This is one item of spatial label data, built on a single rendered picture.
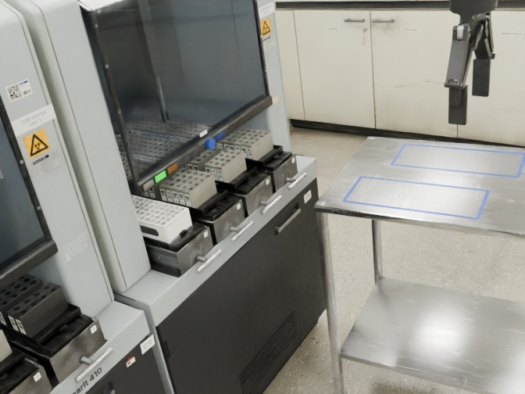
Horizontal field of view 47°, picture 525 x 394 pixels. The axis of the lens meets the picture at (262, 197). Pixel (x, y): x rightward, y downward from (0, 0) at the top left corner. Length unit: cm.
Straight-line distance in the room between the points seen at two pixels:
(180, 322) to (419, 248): 151
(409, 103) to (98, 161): 258
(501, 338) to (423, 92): 197
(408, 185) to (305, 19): 233
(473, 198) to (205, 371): 87
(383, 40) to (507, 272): 158
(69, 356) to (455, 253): 190
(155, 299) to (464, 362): 93
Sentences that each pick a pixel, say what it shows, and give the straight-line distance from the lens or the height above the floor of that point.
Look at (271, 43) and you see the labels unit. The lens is 191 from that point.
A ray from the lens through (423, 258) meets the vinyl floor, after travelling 278.
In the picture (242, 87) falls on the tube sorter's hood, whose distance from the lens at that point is 177.
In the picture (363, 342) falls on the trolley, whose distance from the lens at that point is 196.
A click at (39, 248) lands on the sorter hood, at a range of 132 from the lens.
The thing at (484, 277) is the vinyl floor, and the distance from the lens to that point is 269.
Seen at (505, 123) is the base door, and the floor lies 21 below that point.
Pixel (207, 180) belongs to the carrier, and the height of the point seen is 87.
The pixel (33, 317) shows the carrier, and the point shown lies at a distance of 137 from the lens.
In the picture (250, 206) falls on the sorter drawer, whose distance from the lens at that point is 174.
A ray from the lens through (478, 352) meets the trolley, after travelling 195.
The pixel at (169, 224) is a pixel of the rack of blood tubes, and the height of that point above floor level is 86.
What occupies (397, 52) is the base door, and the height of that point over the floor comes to 58.
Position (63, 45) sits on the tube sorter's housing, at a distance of 133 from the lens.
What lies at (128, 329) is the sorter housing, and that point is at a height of 72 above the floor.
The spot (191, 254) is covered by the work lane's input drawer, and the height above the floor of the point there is 77.
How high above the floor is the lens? 162
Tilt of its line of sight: 29 degrees down
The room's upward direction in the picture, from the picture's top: 9 degrees counter-clockwise
